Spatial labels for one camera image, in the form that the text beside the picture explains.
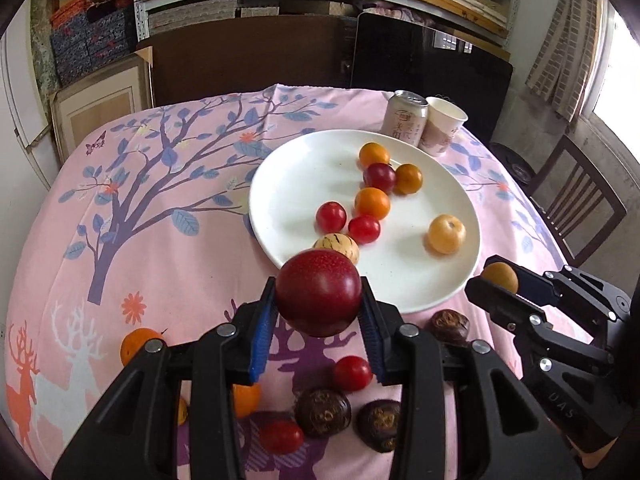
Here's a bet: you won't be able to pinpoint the small olive kumquat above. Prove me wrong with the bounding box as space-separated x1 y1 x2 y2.
480 261 518 294

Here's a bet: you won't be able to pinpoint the yellow-green small citrus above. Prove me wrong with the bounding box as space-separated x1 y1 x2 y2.
178 396 189 426

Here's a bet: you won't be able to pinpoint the yellow smooth fruit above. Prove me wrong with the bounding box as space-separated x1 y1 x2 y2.
426 214 466 255

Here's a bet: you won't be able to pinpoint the red tomato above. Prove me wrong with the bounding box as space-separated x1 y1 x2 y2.
259 419 305 455
347 216 381 246
316 200 347 234
332 356 373 392

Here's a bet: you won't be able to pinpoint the orange tangerine with stem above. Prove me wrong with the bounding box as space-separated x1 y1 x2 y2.
232 384 262 419

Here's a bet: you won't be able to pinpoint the large orange front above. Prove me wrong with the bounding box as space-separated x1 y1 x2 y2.
394 164 423 195

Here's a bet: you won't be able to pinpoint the small orange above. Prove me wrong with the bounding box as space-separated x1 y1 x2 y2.
354 188 390 220
358 142 390 169

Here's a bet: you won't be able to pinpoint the striped pepino melon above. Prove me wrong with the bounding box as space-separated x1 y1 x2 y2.
312 233 360 264

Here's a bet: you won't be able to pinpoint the dark red plum front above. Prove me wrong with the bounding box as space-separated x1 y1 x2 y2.
363 162 396 194

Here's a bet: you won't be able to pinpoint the dark red plum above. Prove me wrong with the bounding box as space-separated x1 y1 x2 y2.
274 249 362 338
363 162 396 194

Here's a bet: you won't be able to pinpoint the dark wooden chair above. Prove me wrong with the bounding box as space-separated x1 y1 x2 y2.
527 134 627 266

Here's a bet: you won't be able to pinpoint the white oval plate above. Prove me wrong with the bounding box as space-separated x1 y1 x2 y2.
248 129 480 314

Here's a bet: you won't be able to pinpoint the pink paper cup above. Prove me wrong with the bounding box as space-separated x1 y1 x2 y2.
418 96 468 157

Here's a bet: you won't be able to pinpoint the pink beverage can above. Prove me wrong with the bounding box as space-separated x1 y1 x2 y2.
381 90 428 146

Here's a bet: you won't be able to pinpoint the checkered curtain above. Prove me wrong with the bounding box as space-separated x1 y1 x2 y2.
526 0 601 124

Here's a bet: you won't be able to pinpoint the black monitor screen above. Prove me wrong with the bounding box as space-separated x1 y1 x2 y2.
352 13 513 145

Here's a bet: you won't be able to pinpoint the framed picture leaning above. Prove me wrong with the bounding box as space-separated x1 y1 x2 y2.
50 47 154 165

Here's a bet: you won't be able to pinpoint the white board leaning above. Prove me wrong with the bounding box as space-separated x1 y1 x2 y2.
1 25 58 190

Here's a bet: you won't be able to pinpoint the dark wooden cabinet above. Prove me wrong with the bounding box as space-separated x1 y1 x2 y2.
138 15 357 105

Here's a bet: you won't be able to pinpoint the blue patterned storage boxes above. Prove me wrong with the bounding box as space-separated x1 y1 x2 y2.
50 0 138 87

